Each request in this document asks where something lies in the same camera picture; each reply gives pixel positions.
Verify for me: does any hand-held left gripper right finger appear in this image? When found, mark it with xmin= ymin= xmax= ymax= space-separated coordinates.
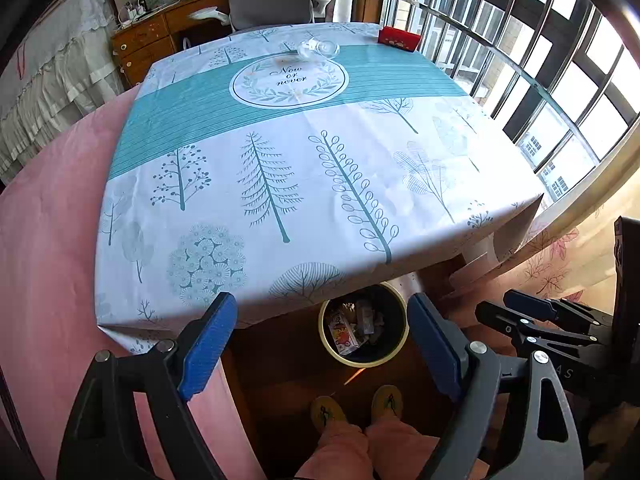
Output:
xmin=406 ymin=292 xmax=586 ymax=480

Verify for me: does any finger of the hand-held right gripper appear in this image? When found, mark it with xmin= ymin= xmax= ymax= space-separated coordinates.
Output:
xmin=474 ymin=301 xmax=601 ymax=361
xmin=503 ymin=289 xmax=613 ymax=331

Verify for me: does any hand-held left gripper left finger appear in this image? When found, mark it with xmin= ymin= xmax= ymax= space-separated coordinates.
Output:
xmin=56 ymin=291 xmax=238 ymax=480

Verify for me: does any yellow rim trash bin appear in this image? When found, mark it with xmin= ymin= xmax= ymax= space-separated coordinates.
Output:
xmin=318 ymin=282 xmax=410 ymax=368

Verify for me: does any leaf print cloth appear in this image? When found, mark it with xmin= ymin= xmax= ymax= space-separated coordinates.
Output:
xmin=450 ymin=195 xmax=640 ymax=311

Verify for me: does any yellow slipper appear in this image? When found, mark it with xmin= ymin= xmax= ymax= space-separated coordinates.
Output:
xmin=371 ymin=385 xmax=405 ymax=421
xmin=310 ymin=395 xmax=348 ymax=433

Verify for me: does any pink bedspread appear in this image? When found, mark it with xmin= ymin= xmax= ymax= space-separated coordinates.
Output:
xmin=0 ymin=92 xmax=266 ymax=480

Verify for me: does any tree print tablecloth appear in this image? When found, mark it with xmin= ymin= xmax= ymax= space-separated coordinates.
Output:
xmin=95 ymin=22 xmax=546 ymax=356

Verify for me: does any metal window grille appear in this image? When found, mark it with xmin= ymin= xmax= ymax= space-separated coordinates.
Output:
xmin=382 ymin=0 xmax=640 ymax=201

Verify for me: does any red pouch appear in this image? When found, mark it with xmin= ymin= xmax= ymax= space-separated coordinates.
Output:
xmin=377 ymin=26 xmax=422 ymax=53

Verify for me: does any white lace furniture cover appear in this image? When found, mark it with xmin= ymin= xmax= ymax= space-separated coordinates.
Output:
xmin=0 ymin=0 xmax=126 ymax=186

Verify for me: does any wooden desk with drawers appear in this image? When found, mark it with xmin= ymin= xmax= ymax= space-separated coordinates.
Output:
xmin=110 ymin=0 xmax=233 ymax=86

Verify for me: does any clear plastic packaging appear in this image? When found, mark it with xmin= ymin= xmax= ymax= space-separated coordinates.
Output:
xmin=295 ymin=37 xmax=341 ymax=59

